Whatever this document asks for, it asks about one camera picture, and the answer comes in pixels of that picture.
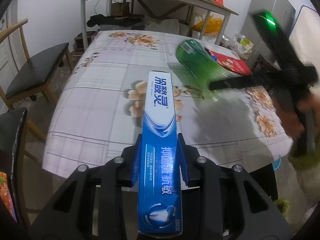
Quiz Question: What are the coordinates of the blue white toothpaste box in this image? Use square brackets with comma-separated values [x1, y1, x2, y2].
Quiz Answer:
[138, 70, 182, 237]

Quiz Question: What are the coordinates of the red rice bag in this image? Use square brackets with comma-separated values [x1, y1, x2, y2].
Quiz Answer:
[205, 48, 252, 75]

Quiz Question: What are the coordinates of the green plastic bottle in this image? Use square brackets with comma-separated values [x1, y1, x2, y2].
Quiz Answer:
[175, 39, 235, 103]

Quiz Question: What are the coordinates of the blue trash basket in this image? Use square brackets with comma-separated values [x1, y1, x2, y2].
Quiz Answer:
[272, 158, 281, 171]

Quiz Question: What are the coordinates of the right hand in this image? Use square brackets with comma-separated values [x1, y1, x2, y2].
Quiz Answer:
[271, 93, 319, 139]

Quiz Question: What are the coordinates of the white mattress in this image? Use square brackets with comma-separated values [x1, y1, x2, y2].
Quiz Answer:
[289, 5, 320, 72]

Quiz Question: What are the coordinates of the cardboard box with bags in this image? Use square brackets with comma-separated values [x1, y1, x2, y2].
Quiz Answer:
[221, 33, 254, 61]

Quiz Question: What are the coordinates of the grey refrigerator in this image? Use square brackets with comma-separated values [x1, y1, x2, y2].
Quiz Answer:
[240, 0, 297, 63]

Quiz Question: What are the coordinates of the yellow plastic bag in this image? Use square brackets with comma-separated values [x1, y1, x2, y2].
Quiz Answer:
[192, 15, 223, 37]

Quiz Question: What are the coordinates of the wooden chair left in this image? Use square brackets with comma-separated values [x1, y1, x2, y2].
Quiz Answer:
[0, 18, 73, 143]

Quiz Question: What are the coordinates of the black clothing pile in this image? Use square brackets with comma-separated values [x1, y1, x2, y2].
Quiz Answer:
[86, 14, 143, 28]

